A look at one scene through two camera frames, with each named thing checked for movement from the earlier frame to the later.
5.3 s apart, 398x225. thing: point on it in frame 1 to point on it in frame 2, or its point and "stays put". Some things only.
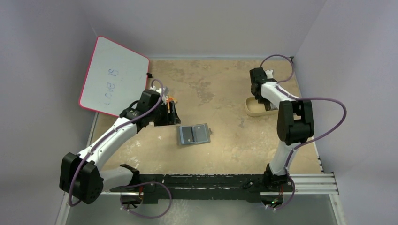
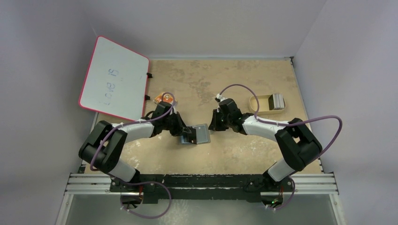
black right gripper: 267,103 to 217,119
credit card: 200,133 stays put
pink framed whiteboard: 115,75 stays put
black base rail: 246,187 stays put
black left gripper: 170,118 to 185,131
